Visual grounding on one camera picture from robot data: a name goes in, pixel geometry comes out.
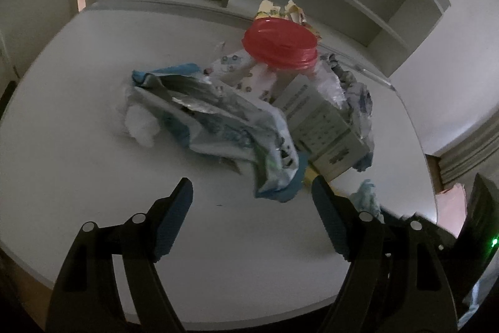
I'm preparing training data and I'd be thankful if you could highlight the green white carton box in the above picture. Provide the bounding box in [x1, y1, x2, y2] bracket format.
[273, 75, 369, 182]

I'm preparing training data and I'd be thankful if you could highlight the crumpled blue face mask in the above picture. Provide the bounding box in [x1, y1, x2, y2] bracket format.
[349, 179, 385, 223]

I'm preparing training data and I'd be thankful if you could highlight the crumpled white tissue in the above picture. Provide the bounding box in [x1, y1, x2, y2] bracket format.
[124, 105, 161, 148]

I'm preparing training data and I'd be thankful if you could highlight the yellow plastic piece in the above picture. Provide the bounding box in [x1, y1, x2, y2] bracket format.
[303, 166, 319, 186]

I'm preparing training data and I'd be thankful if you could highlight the yellow torn cardboard box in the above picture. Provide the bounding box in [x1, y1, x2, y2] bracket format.
[254, 0, 322, 40]

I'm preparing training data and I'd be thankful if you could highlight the red plastic lid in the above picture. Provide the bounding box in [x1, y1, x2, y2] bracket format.
[242, 18, 318, 70]

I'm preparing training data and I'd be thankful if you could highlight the pink bed cover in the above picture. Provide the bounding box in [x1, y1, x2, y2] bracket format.
[436, 184, 467, 238]

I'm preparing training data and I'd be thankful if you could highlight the blue white snack wrapper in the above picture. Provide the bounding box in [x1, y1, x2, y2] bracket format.
[131, 63, 306, 203]

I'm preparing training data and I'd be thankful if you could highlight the crumpled grey patterned wrapper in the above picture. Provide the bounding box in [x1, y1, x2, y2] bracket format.
[320, 53, 375, 172]

